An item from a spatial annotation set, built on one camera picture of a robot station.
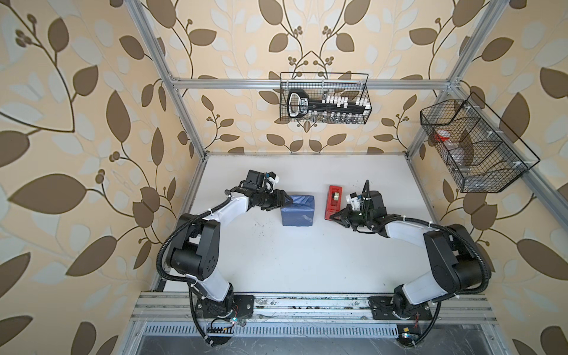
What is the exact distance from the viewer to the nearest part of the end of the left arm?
2.31ft

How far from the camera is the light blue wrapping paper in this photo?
2.84ft

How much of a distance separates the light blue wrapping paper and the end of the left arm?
19 millimetres
